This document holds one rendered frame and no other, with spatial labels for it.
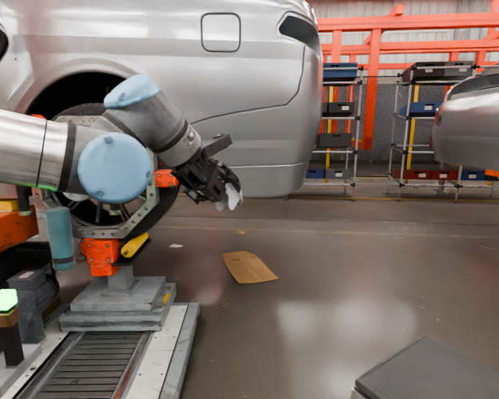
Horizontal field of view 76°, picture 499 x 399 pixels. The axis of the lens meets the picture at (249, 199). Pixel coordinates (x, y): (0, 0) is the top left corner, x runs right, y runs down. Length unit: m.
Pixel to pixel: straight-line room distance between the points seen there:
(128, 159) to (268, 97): 1.13
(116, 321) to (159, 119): 1.35
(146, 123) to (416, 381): 1.02
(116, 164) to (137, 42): 1.20
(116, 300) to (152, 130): 1.32
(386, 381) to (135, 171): 0.95
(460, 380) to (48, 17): 2.00
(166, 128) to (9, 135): 0.26
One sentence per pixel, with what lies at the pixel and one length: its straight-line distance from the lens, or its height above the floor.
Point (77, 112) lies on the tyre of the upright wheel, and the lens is 1.66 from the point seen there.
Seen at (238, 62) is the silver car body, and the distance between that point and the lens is 1.53.
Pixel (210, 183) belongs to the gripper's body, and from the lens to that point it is 0.67.
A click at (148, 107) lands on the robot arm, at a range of 0.59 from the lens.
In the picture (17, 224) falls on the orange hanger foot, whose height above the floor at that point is 0.62.
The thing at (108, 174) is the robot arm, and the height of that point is 1.01.
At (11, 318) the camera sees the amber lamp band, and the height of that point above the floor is 0.59.
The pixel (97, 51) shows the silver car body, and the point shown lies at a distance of 1.66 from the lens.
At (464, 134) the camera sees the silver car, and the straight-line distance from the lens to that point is 2.92.
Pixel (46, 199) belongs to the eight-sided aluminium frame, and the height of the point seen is 0.76.
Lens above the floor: 1.07
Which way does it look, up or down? 12 degrees down
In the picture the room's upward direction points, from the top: straight up
